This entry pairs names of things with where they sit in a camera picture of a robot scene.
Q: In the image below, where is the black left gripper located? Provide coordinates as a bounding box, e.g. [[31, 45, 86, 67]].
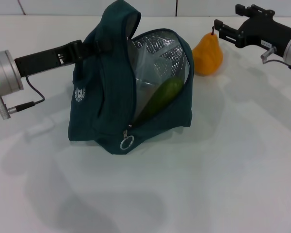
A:
[[14, 40, 113, 77]]

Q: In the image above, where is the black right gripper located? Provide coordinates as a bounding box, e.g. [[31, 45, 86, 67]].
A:
[[213, 3, 291, 53]]

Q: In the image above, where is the orange pear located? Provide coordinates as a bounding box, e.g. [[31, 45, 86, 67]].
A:
[[192, 26, 224, 77]]

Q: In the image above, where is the dark teal insulated lunch bag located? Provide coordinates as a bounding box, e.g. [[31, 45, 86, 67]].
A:
[[67, 0, 194, 156]]

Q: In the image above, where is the green cucumber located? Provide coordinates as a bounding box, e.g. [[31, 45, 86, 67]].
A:
[[133, 77, 184, 124]]

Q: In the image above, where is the grey right arm cable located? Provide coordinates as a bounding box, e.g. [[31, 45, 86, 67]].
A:
[[260, 47, 291, 72]]

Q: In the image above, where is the dark left arm cable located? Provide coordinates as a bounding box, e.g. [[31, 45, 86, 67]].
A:
[[14, 76, 46, 112]]

